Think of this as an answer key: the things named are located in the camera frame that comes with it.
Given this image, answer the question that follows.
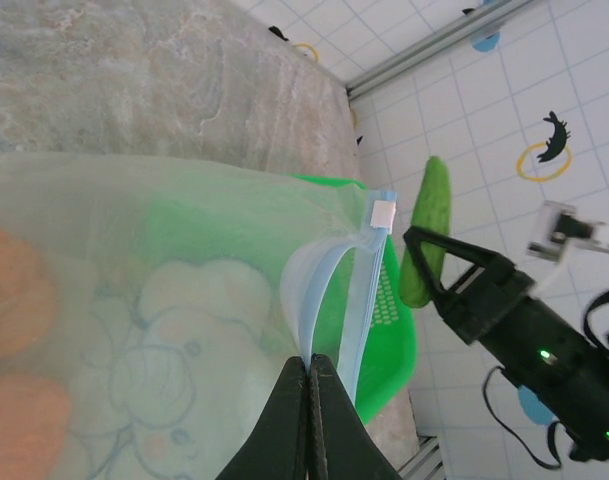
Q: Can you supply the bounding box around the brown toy potato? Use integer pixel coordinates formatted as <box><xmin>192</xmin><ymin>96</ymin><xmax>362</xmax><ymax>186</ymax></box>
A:
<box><xmin>0</xmin><ymin>374</ymin><xmax>76</xmax><ymax>480</ymax></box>

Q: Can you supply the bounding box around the green toy cucumber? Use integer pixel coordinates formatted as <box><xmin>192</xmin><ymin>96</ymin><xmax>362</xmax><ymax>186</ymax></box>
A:
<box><xmin>398</xmin><ymin>155</ymin><xmax>453</xmax><ymax>310</ymax></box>

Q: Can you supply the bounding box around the green plastic basket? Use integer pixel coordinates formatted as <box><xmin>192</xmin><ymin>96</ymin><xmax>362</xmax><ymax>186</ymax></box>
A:
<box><xmin>278</xmin><ymin>172</ymin><xmax>418</xmax><ymax>427</ymax></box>

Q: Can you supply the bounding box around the aluminium frame rail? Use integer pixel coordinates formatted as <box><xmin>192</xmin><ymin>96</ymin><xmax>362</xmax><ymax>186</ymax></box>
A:
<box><xmin>397</xmin><ymin>433</ymin><xmax>444</xmax><ymax>480</ymax></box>

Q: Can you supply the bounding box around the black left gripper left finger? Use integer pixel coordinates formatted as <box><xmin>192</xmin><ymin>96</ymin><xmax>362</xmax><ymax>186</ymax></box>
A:
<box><xmin>216</xmin><ymin>354</ymin><xmax>309</xmax><ymax>480</ymax></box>

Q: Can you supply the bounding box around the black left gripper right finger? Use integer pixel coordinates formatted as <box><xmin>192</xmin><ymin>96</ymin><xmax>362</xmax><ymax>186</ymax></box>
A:
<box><xmin>308</xmin><ymin>353</ymin><xmax>404</xmax><ymax>480</ymax></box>

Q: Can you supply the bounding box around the orange-brown toy potato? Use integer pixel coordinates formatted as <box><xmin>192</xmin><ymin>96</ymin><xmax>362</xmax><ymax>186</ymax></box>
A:
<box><xmin>0</xmin><ymin>219</ymin><xmax>58</xmax><ymax>364</ymax></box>

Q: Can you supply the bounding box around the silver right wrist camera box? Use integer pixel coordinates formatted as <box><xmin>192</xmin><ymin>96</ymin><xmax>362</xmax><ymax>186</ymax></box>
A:
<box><xmin>527</xmin><ymin>199</ymin><xmax>600</xmax><ymax>262</ymax></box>

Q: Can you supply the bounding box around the blue oval penguin sticker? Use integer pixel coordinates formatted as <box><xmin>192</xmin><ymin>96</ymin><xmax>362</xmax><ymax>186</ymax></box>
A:
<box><xmin>516</xmin><ymin>384</ymin><xmax>560</xmax><ymax>426</ymax></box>

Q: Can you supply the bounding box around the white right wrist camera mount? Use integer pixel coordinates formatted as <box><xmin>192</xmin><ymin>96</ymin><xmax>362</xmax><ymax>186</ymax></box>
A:
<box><xmin>531</xmin><ymin>252</ymin><xmax>573</xmax><ymax>301</ymax></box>

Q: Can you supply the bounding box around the small dolphin yellow ring sticker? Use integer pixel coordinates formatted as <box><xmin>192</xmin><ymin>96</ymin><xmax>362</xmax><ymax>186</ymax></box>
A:
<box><xmin>516</xmin><ymin>110</ymin><xmax>574</xmax><ymax>182</ymax></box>

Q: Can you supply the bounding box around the blue oval dolphin sticker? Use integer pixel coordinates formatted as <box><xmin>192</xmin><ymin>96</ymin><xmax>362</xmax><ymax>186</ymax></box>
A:
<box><xmin>461</xmin><ymin>0</ymin><xmax>503</xmax><ymax>54</ymax></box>

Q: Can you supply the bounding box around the clear blue-zipper zip-top bag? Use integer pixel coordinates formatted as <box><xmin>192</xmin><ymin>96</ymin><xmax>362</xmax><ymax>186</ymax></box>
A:
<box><xmin>0</xmin><ymin>152</ymin><xmax>400</xmax><ymax>480</ymax></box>

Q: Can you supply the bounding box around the thin black right gripper cable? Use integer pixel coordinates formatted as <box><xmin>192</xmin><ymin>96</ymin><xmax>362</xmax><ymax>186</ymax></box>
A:
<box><xmin>482</xmin><ymin>364</ymin><xmax>565</xmax><ymax>472</ymax></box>

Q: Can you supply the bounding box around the aluminium corner post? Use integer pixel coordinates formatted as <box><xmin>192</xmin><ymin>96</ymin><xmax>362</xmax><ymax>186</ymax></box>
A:
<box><xmin>346</xmin><ymin>0</ymin><xmax>540</xmax><ymax>99</ymax></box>

